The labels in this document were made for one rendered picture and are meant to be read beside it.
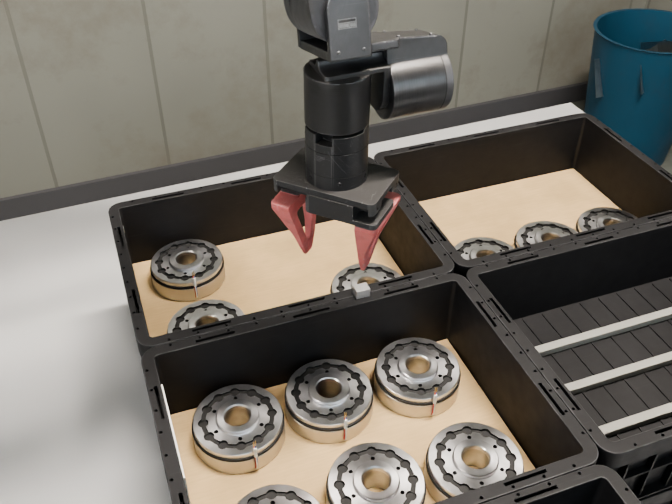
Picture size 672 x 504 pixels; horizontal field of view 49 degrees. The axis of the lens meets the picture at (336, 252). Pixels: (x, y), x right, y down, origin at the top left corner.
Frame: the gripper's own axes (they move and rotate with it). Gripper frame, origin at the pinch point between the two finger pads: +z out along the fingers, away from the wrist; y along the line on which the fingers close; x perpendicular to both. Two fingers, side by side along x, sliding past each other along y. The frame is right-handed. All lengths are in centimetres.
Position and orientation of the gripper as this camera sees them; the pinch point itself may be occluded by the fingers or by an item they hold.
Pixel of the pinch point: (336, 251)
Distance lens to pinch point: 73.8
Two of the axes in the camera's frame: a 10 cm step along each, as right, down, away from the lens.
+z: -0.1, 7.8, 6.2
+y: -9.1, -2.7, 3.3
